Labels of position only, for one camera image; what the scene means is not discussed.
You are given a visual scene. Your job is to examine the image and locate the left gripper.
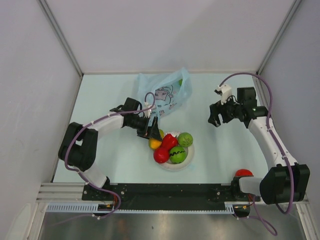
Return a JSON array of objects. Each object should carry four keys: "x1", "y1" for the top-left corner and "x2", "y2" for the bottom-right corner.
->
[{"x1": 127, "y1": 115, "x2": 162, "y2": 142}]

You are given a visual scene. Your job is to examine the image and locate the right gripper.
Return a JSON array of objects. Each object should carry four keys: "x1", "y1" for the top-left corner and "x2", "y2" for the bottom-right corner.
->
[{"x1": 207, "y1": 93, "x2": 243, "y2": 128}]

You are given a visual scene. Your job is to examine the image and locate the yellow orange mango toy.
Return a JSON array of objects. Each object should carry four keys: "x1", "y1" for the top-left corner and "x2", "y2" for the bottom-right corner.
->
[{"x1": 148, "y1": 129, "x2": 165, "y2": 150}]

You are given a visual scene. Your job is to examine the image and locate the red bell pepper toy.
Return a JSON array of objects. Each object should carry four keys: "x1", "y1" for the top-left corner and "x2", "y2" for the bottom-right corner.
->
[{"x1": 161, "y1": 133, "x2": 179, "y2": 151}]

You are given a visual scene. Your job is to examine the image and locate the red apple toy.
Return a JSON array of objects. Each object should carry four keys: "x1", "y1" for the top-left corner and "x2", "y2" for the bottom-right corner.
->
[{"x1": 153, "y1": 147, "x2": 170, "y2": 164}]

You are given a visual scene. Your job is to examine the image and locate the green custard apple toy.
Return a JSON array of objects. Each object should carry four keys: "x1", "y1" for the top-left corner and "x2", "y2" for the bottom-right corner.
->
[{"x1": 177, "y1": 132, "x2": 194, "y2": 148}]

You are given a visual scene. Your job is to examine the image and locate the green watermelon toy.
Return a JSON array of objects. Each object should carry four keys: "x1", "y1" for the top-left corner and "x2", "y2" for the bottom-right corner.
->
[{"x1": 169, "y1": 146, "x2": 187, "y2": 164}]

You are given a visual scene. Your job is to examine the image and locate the light blue plastic bag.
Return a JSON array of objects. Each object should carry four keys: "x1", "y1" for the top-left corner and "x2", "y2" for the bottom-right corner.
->
[{"x1": 136, "y1": 67, "x2": 192, "y2": 118}]

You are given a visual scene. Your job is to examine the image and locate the orange red tomato toy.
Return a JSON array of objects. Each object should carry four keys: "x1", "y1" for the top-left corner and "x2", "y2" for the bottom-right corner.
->
[{"x1": 235, "y1": 168, "x2": 254, "y2": 177}]

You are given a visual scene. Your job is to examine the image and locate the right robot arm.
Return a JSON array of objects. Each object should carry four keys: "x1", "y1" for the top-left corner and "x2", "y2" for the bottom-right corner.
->
[{"x1": 208, "y1": 84, "x2": 310, "y2": 205}]

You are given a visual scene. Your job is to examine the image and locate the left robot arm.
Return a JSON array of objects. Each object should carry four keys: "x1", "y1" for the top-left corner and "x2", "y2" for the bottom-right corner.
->
[{"x1": 58, "y1": 97, "x2": 162, "y2": 200}]

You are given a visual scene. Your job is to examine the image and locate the white paper plate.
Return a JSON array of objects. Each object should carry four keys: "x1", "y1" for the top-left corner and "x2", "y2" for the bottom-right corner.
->
[{"x1": 148, "y1": 130, "x2": 195, "y2": 171}]

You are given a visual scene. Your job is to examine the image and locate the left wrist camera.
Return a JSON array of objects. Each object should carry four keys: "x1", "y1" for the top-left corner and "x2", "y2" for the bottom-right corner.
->
[{"x1": 143, "y1": 102, "x2": 156, "y2": 118}]

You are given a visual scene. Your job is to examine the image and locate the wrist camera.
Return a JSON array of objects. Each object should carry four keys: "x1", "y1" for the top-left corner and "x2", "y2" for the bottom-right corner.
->
[
  {"x1": 214, "y1": 84, "x2": 232, "y2": 105},
  {"x1": 143, "y1": 102, "x2": 156, "y2": 118}
]

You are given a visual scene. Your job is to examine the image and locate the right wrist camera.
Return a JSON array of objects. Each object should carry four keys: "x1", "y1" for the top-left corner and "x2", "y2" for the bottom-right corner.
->
[{"x1": 214, "y1": 84, "x2": 232, "y2": 105}]

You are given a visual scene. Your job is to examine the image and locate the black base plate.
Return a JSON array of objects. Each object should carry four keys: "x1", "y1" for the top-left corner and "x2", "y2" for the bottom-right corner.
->
[{"x1": 81, "y1": 182, "x2": 261, "y2": 211}]

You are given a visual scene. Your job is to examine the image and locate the aluminium rail frame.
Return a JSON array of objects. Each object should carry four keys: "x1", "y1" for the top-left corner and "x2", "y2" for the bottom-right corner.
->
[{"x1": 36, "y1": 183, "x2": 311, "y2": 205}]

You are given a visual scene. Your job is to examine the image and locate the white cable duct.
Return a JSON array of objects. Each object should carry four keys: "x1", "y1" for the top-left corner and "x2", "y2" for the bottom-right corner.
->
[{"x1": 46, "y1": 202, "x2": 235, "y2": 214}]

